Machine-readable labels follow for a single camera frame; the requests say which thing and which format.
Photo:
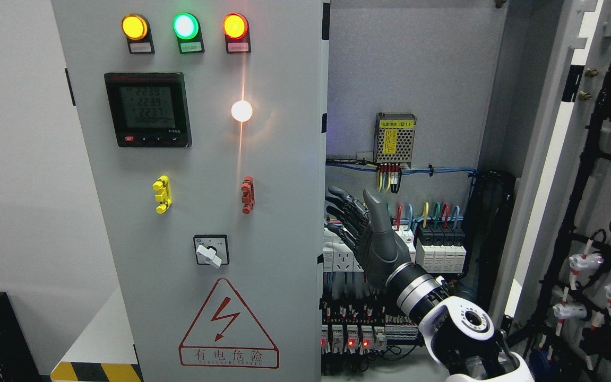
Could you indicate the white socket breaker row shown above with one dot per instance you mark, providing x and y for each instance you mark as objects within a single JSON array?
[{"x": 339, "y": 258}]

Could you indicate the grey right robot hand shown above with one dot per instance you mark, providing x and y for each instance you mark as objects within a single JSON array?
[{"x": 367, "y": 231}]

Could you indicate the yellow indicator lamp left door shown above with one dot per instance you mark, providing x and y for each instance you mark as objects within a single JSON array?
[{"x": 137, "y": 31}]

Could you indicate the red electric hazard warning sticker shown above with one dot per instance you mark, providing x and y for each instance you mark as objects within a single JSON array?
[{"x": 226, "y": 333}]

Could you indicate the relay row with red leds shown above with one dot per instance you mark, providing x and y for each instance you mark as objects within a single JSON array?
[{"x": 352, "y": 339}]

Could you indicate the green indicator lamp left door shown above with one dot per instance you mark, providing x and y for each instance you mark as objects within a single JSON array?
[{"x": 188, "y": 32}]

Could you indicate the grey electrical cabinet body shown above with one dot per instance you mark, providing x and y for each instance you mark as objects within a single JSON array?
[{"x": 485, "y": 80}]

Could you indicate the red terminal post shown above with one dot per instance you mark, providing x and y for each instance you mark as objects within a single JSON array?
[{"x": 248, "y": 195}]

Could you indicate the metal mesh power supply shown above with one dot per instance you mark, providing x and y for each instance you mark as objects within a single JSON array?
[{"x": 395, "y": 133}]

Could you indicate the red indicator lamp left door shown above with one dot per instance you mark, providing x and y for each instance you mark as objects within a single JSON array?
[{"x": 236, "y": 31}]

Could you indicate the yellow terminal post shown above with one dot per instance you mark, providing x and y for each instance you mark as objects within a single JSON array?
[{"x": 162, "y": 191}]

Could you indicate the black surge protector block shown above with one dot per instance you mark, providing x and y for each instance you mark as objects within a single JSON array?
[{"x": 440, "y": 251}]

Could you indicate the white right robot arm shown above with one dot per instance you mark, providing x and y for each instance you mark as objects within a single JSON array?
[{"x": 459, "y": 318}]

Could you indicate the white rotary selector switch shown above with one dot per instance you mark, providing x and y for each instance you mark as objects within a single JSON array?
[{"x": 211, "y": 250}]

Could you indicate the grey cabinet door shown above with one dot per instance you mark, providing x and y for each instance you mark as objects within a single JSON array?
[
  {"x": 258, "y": 114},
  {"x": 563, "y": 320}
]

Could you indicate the black digital power meter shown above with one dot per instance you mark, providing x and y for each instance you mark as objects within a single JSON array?
[{"x": 149, "y": 109}]

